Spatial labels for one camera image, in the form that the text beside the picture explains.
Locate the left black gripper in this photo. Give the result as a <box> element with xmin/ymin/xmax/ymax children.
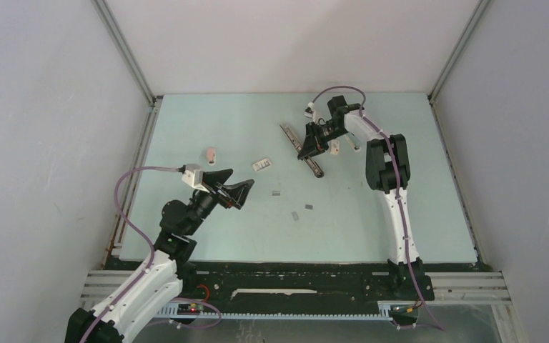
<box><xmin>184</xmin><ymin>169</ymin><xmax>252</xmax><ymax>236</ymax></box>

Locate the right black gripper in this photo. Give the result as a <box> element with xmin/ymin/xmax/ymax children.
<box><xmin>300</xmin><ymin>121</ymin><xmax>350</xmax><ymax>159</ymax></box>

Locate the beige black long stapler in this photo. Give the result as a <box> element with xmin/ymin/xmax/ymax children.
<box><xmin>279</xmin><ymin>123</ymin><xmax>326</xmax><ymax>179</ymax></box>

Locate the pink stapler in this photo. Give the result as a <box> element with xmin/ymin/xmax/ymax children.
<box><xmin>206</xmin><ymin>147</ymin><xmax>217</xmax><ymax>166</ymax></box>

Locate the light blue stapler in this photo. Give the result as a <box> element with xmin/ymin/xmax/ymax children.
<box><xmin>345</xmin><ymin>134</ymin><xmax>361</xmax><ymax>152</ymax></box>

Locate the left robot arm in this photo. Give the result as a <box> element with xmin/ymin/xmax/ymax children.
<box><xmin>64</xmin><ymin>164</ymin><xmax>254</xmax><ymax>342</ymax></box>

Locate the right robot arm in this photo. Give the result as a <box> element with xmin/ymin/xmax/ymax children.
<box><xmin>297</xmin><ymin>96</ymin><xmax>434</xmax><ymax>304</ymax></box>

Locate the closed white staple box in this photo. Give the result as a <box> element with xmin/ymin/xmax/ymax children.
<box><xmin>330</xmin><ymin>139</ymin><xmax>340</xmax><ymax>156</ymax></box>

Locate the open staple box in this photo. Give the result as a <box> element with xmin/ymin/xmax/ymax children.
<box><xmin>252</xmin><ymin>158</ymin><xmax>272</xmax><ymax>172</ymax></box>

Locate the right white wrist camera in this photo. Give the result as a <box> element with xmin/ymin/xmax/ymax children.
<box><xmin>304</xmin><ymin>102</ymin><xmax>325</xmax><ymax>124</ymax></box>

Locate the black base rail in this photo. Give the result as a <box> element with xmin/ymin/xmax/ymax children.
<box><xmin>104</xmin><ymin>257</ymin><xmax>450</xmax><ymax>316</ymax></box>

